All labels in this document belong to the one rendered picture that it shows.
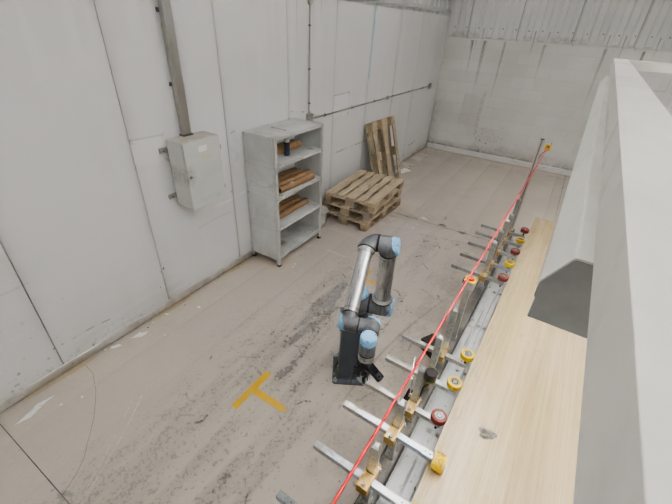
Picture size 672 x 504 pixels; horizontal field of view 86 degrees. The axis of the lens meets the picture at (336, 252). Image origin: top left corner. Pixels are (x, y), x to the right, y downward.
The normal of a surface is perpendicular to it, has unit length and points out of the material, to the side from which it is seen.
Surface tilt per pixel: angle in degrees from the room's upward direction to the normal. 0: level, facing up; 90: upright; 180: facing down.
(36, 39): 90
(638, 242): 0
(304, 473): 0
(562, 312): 90
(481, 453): 0
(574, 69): 90
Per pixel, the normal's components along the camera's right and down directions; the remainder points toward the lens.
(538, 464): 0.05, -0.85
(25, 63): 0.85, 0.32
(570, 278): -0.55, 0.42
